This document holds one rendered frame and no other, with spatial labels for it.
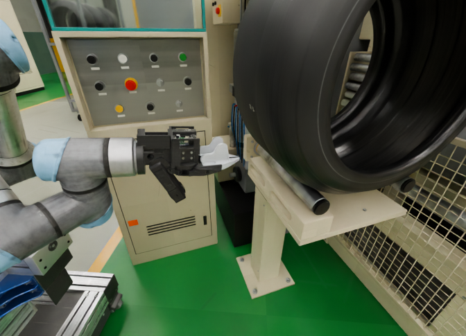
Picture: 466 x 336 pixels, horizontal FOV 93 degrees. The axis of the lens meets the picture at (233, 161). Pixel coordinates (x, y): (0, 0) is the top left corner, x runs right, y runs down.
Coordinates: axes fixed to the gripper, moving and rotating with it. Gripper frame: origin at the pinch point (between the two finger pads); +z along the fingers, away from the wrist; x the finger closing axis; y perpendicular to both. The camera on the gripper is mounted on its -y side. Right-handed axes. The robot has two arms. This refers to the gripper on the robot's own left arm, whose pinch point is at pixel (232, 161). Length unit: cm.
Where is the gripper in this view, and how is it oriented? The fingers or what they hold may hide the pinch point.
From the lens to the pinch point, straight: 50.5
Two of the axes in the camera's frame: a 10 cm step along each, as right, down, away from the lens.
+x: -3.1, -4.7, 8.3
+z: 9.4, -0.5, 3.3
